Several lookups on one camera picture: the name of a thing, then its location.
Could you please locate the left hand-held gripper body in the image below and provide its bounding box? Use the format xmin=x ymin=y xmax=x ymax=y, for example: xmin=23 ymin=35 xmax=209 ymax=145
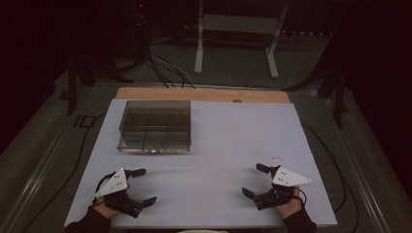
xmin=94 ymin=167 xmax=145 ymax=218

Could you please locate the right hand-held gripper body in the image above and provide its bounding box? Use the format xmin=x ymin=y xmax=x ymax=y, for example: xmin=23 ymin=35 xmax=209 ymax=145
xmin=254 ymin=165 xmax=313 ymax=212

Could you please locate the clear plastic drawer box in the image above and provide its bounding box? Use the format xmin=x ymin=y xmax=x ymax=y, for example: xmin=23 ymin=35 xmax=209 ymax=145
xmin=117 ymin=99 xmax=192 ymax=154

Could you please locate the person's left hand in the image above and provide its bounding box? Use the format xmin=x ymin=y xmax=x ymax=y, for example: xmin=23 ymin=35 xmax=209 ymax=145
xmin=92 ymin=198 xmax=120 ymax=219

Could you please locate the person's right hand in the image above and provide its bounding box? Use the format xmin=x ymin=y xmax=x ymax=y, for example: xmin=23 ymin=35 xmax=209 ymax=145
xmin=275 ymin=186 xmax=304 ymax=219

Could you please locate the wooden board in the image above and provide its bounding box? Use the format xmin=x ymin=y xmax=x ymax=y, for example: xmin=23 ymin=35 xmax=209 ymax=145
xmin=115 ymin=86 xmax=291 ymax=104

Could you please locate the black tripod stand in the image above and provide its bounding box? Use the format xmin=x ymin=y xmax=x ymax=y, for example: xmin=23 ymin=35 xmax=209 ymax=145
xmin=281 ymin=61 xmax=350 ymax=129
xmin=65 ymin=52 xmax=134 ymax=117

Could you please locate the white metal stand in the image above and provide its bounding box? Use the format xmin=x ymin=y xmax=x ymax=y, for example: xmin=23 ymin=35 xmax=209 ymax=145
xmin=193 ymin=0 xmax=290 ymax=80

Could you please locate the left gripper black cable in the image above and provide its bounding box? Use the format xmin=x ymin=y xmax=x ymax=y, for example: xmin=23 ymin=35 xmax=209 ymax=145
xmin=92 ymin=173 xmax=117 ymax=207

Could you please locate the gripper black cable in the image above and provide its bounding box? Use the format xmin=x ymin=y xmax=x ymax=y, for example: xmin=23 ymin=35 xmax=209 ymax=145
xmin=92 ymin=173 xmax=117 ymax=207
xmin=292 ymin=186 xmax=308 ymax=206

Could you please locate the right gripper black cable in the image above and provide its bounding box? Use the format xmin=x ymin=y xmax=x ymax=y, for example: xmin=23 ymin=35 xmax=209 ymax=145
xmin=292 ymin=186 xmax=308 ymax=206

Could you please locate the black floor cable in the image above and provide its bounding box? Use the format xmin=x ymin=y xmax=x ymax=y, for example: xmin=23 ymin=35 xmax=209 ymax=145
xmin=300 ymin=119 xmax=361 ymax=233
xmin=19 ymin=112 xmax=108 ymax=233

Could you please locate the bundle of black floor cables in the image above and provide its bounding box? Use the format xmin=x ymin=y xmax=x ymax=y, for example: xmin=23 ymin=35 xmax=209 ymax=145
xmin=146 ymin=45 xmax=197 ymax=89

